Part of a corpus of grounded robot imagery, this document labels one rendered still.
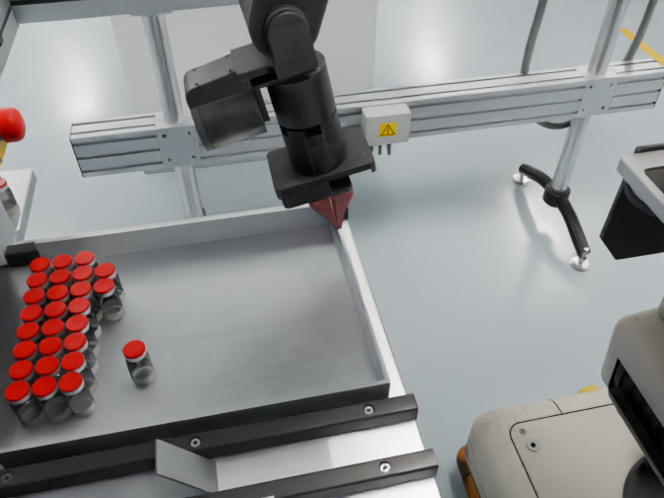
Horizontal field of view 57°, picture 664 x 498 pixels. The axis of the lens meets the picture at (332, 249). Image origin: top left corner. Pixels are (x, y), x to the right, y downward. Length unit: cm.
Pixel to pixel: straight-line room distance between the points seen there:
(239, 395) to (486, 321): 131
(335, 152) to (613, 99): 143
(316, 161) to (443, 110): 114
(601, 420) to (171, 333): 96
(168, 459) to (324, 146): 30
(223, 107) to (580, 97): 144
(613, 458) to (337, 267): 81
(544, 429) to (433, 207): 105
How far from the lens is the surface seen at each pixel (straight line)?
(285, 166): 63
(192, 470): 55
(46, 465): 60
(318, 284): 69
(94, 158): 165
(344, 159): 61
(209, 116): 55
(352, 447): 58
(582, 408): 140
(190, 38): 213
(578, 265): 207
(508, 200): 226
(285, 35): 51
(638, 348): 83
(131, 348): 61
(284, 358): 63
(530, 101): 181
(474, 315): 185
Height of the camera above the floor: 139
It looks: 44 degrees down
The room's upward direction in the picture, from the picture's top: straight up
